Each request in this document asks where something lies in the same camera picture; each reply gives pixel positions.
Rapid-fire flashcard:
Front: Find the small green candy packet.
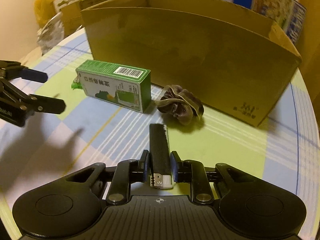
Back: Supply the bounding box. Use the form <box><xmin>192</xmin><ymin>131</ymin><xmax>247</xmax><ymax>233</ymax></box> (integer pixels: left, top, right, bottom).
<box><xmin>71</xmin><ymin>77</ymin><xmax>82</xmax><ymax>90</ymax></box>

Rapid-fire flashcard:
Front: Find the yellow plastic bag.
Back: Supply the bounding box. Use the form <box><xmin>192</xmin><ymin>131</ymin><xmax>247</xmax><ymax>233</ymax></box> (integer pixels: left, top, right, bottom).
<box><xmin>34</xmin><ymin>0</ymin><xmax>56</xmax><ymax>28</ymax></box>

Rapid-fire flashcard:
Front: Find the small green medicine box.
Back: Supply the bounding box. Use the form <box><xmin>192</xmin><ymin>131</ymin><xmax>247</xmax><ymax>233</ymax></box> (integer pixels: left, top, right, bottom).
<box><xmin>75</xmin><ymin>60</ymin><xmax>151</xmax><ymax>113</ymax></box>

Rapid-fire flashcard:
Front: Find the black comb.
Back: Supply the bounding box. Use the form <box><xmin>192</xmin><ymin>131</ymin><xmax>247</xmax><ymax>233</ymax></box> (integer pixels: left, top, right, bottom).
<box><xmin>149</xmin><ymin>124</ymin><xmax>173</xmax><ymax>190</ymax></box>

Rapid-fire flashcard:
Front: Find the blue milk carton box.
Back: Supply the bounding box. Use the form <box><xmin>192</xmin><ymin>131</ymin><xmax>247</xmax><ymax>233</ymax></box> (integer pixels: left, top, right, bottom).
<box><xmin>233</xmin><ymin>0</ymin><xmax>306</xmax><ymax>44</ymax></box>

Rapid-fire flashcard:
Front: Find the brown cardboard storage box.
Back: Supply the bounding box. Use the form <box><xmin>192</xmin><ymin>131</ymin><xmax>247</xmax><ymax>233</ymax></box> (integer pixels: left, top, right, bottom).
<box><xmin>61</xmin><ymin>0</ymin><xmax>108</xmax><ymax>37</ymax></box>

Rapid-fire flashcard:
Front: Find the checked tablecloth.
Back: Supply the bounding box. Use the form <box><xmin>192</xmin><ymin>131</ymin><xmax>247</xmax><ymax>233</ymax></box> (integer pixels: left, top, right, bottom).
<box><xmin>0</xmin><ymin>27</ymin><xmax>320</xmax><ymax>240</ymax></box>

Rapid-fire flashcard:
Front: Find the open brown cardboard box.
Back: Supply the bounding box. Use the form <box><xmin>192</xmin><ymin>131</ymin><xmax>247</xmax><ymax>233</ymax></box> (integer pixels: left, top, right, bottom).
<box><xmin>81</xmin><ymin>0</ymin><xmax>302</xmax><ymax>126</ymax></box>

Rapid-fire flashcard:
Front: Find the brown velvet scrunchie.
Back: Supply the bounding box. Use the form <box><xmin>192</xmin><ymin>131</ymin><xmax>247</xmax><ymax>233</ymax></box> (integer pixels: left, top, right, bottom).
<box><xmin>155</xmin><ymin>85</ymin><xmax>204</xmax><ymax>126</ymax></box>

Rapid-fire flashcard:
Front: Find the white crumpled plastic bag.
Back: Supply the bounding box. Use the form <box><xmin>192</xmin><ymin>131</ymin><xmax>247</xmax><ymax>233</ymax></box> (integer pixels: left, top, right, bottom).
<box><xmin>37</xmin><ymin>12</ymin><xmax>65</xmax><ymax>55</ymax></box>

